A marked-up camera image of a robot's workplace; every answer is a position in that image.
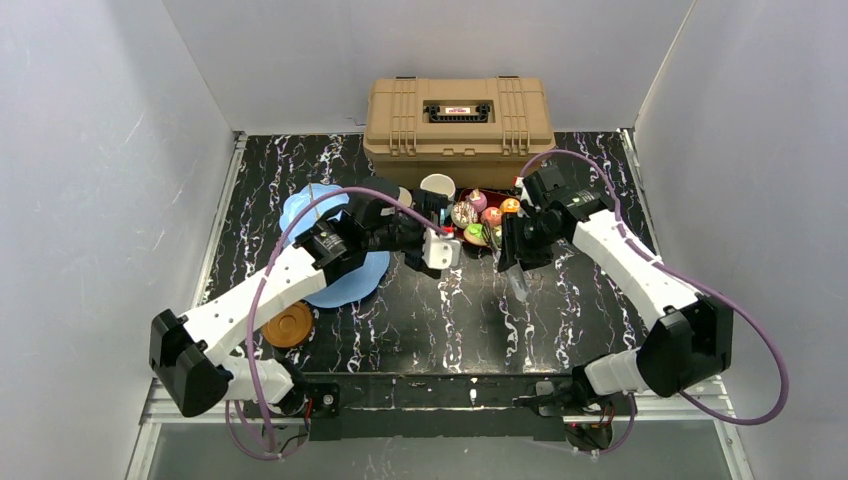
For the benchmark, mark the brown wooden coaster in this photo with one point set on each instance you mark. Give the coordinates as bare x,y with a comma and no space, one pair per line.
290,328

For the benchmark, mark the tan plastic toolbox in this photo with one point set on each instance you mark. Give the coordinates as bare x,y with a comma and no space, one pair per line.
479,132

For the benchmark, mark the chocolate sprinkle donut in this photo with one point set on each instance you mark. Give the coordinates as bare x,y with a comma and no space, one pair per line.
463,214

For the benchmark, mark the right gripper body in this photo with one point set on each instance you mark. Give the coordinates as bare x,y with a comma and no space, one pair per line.
521,244

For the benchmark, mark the pink cupcake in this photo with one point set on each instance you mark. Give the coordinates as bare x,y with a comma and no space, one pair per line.
477,199

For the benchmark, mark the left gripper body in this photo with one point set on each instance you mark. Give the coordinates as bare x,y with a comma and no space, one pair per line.
431,206

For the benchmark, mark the pink round pastry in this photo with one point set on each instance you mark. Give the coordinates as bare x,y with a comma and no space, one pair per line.
491,217

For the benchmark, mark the red serving tray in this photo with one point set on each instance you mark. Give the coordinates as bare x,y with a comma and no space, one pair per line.
493,236

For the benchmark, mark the green frosted donut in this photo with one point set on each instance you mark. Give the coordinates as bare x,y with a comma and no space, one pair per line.
474,234

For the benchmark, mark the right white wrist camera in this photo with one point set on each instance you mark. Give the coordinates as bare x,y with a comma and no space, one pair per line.
519,191

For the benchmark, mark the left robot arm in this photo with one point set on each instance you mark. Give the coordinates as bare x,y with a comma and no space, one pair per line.
191,353

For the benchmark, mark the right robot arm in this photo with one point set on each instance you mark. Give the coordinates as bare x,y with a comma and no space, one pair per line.
689,332

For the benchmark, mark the orange pastry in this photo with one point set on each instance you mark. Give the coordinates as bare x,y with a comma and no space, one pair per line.
510,206

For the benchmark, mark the aluminium frame rail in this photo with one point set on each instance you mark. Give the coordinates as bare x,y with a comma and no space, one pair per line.
696,397

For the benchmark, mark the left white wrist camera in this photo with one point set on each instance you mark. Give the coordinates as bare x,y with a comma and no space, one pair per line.
441,251

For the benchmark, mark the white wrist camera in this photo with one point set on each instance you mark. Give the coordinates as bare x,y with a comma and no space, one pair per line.
441,251
519,191

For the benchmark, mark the blue three-tier cake stand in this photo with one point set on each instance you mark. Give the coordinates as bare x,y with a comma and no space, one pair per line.
355,285

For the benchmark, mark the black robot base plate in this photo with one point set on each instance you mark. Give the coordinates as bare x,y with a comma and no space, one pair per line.
536,406

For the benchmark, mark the light blue mug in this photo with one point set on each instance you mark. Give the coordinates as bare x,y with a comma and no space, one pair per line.
438,183

